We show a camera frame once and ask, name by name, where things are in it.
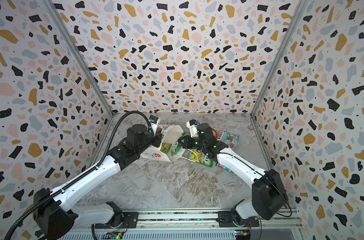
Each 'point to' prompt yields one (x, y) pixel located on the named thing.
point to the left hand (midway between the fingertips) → (160, 126)
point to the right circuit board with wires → (242, 234)
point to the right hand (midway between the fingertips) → (175, 138)
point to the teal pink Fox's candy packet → (231, 140)
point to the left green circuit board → (113, 235)
